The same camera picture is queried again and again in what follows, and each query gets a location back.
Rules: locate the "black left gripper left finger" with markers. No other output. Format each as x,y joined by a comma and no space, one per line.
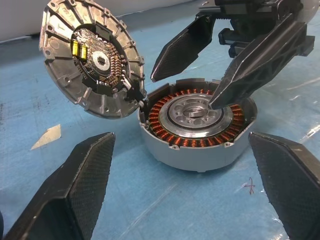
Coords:
75,190

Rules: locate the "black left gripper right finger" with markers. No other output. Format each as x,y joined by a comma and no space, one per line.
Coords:
292,180

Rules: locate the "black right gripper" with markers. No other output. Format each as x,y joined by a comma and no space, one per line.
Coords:
250,12

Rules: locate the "round metal flange part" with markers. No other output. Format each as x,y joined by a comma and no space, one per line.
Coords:
60,37

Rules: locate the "grey round motor housing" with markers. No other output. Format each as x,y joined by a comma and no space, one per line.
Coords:
200,160

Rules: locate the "pale tape scrap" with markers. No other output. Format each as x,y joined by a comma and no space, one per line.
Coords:
47,137

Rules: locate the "blue plastic table cover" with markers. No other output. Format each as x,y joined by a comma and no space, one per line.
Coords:
150,200

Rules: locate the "white backdrop sheet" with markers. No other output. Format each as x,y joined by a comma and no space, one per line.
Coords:
15,20

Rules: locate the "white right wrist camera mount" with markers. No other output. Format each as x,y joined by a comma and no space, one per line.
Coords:
312,10

